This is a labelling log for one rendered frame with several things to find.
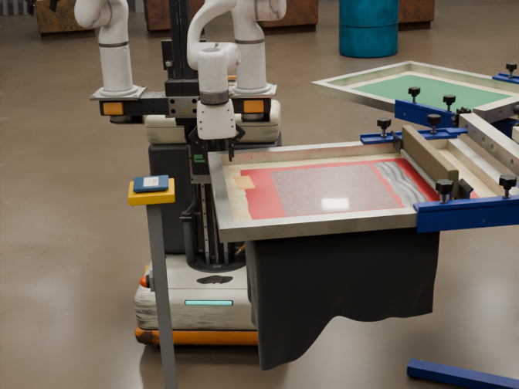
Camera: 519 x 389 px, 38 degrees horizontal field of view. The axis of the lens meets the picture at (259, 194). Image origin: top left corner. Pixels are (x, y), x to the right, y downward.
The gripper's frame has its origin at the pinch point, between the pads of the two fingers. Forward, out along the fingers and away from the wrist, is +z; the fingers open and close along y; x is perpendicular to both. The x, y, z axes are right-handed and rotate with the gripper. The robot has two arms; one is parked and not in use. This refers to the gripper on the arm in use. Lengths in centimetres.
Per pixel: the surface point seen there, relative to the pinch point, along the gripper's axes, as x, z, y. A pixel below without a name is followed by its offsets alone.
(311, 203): 10.6, 11.8, -23.5
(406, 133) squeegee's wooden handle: -15, 3, -57
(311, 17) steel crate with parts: -780, 101, -161
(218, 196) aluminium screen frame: 9.2, 8.2, 1.1
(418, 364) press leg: -38, 103, -72
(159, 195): -4.7, 12.4, 17.0
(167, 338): -8, 62, 19
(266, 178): -10.5, 12.1, -13.8
